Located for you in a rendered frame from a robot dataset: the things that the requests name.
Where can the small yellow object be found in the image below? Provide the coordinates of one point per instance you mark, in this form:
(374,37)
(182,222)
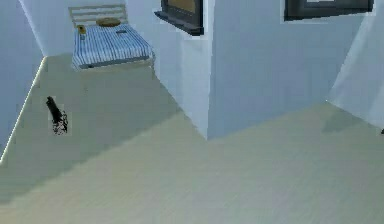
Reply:
(81,29)

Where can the small dark flat object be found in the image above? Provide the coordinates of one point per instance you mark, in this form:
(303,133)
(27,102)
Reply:
(121,32)

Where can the black object on floor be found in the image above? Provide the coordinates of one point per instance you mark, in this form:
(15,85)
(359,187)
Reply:
(57,116)

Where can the white bed with striped cover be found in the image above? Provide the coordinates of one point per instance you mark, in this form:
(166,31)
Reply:
(110,45)

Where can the black framed window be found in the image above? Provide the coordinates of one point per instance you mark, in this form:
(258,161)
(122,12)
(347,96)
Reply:
(183,13)

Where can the dark framed window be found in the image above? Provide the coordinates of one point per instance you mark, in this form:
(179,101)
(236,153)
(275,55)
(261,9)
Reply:
(328,8)

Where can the tan round pillow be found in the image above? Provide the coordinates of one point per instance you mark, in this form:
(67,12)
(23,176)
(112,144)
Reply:
(108,22)

